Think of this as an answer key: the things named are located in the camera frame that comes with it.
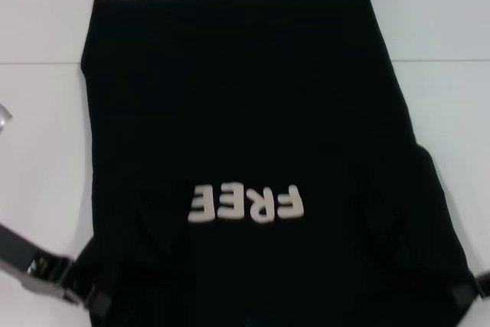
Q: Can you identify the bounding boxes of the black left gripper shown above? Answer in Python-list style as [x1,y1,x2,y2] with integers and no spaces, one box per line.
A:
[0,222,116,317]

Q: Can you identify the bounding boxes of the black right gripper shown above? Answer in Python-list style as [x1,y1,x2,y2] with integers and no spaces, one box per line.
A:
[450,270,490,302]

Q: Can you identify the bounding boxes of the black shirt with FREE print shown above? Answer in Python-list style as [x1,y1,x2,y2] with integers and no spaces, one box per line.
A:
[74,0,479,327]

